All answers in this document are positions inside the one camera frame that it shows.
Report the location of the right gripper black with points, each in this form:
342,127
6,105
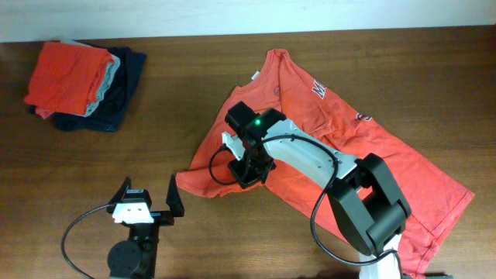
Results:
245,178

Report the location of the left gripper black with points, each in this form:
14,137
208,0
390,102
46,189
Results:
175,204

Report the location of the orange-red t-shirt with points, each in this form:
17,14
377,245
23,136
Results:
437,200

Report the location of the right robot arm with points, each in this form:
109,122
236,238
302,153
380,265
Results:
369,207

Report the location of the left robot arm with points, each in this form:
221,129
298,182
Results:
135,257

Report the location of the folded dark navy garment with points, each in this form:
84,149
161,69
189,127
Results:
108,114

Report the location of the folded grey shirt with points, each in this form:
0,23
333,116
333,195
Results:
104,79

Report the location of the folded red-orange shirt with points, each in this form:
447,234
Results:
42,89

